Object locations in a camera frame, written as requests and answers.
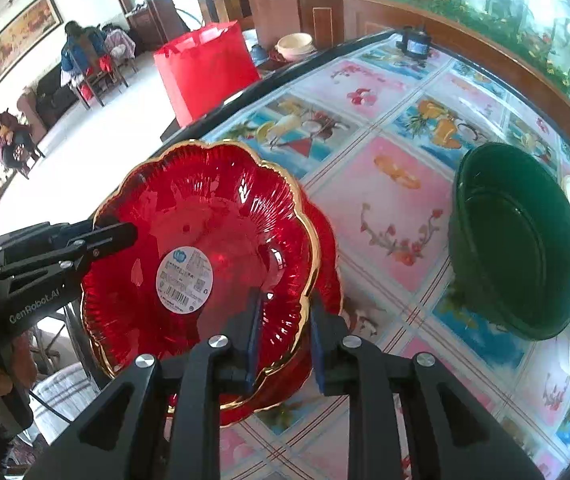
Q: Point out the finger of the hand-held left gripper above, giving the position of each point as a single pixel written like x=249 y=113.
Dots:
x=110 y=239
x=50 y=280

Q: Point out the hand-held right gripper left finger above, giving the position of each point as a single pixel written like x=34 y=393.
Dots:
x=253 y=345

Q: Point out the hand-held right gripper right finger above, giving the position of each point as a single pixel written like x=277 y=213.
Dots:
x=321 y=350

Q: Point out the red gold-rimmed plate with sticker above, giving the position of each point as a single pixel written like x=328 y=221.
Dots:
x=215 y=220

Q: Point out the striped cloth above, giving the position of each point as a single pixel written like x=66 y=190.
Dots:
x=62 y=400

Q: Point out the dark sofa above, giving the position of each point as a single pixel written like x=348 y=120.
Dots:
x=52 y=97

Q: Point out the fruit printed tablecloth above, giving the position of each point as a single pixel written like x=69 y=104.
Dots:
x=395 y=210

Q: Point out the wooden chair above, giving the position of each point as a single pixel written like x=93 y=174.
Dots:
x=107 y=80

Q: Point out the red bag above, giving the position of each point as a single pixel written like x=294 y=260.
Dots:
x=205 y=70

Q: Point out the dark wooden cupboard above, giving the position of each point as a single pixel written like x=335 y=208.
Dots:
x=157 y=22

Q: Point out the dark green bowl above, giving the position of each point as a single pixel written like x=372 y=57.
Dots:
x=515 y=240

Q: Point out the small blue patterned bowl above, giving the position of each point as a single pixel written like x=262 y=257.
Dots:
x=257 y=53

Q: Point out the cream bowl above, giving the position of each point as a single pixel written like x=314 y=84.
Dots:
x=294 y=43

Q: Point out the small black device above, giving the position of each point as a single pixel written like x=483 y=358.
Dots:
x=413 y=44

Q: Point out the framed wall painting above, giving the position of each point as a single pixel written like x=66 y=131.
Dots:
x=17 y=40

